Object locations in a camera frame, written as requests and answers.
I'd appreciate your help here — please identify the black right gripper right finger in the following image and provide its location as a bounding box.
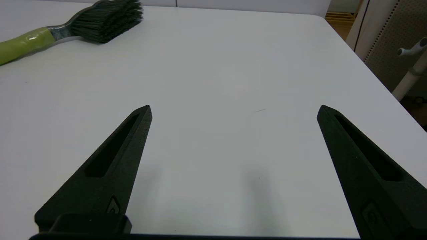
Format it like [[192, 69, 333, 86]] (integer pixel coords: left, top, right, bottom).
[[317, 105, 427, 240]]

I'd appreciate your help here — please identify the wooden slatted furniture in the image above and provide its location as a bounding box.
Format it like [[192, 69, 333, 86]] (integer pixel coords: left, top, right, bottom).
[[325, 12, 357, 40]]

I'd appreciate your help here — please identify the grey brush with green handle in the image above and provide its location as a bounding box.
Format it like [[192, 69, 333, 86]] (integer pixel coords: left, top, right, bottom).
[[0, 0, 144, 66]]

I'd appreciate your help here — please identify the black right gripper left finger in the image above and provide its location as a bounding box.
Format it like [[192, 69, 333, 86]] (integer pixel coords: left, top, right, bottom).
[[34, 105, 153, 234]]

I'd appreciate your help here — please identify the beige perforated panel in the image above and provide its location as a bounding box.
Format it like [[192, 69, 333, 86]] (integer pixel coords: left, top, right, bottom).
[[364, 0, 427, 92]]

